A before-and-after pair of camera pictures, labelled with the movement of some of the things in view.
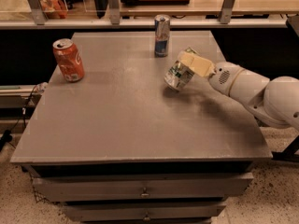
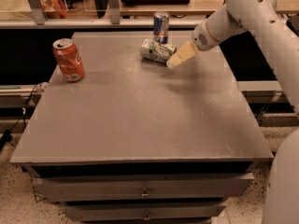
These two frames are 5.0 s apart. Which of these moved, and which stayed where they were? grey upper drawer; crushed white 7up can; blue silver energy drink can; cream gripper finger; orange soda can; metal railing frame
Moved: crushed white 7up can; cream gripper finger
Stayed: metal railing frame; blue silver energy drink can; orange soda can; grey upper drawer
